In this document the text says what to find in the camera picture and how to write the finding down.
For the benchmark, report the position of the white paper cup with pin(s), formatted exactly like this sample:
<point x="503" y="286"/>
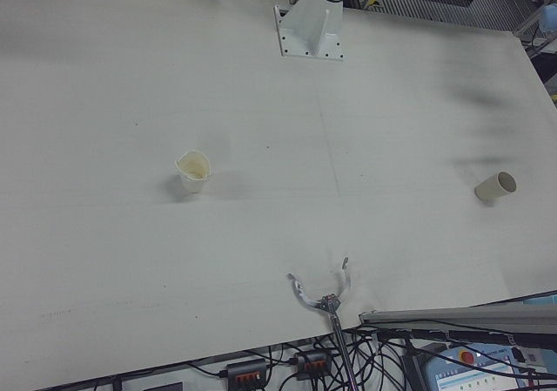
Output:
<point x="191" y="184"/>

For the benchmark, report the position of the smooth beige paper cup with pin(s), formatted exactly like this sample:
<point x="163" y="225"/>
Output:
<point x="489" y="189"/>

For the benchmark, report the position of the metal reacher grabber tool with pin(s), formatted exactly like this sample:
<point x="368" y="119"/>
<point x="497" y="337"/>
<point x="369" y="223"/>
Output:
<point x="327" y="304"/>

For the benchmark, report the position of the black power adapter orange labels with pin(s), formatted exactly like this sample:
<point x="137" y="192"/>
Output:
<point x="311" y="362"/>
<point x="247" y="370"/>

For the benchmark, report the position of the light blue teach pendant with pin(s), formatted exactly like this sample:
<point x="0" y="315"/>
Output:
<point x="474" y="371"/>

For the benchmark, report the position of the light blue plastic sheet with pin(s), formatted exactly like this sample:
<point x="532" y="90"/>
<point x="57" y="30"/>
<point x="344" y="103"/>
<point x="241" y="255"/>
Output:
<point x="541" y="299"/>

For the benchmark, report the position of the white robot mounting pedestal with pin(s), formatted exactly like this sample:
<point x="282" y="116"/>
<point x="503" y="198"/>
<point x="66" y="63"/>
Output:
<point x="311" y="29"/>

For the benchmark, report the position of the aluminium extrusion frame beam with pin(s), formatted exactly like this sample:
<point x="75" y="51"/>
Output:
<point x="457" y="317"/>

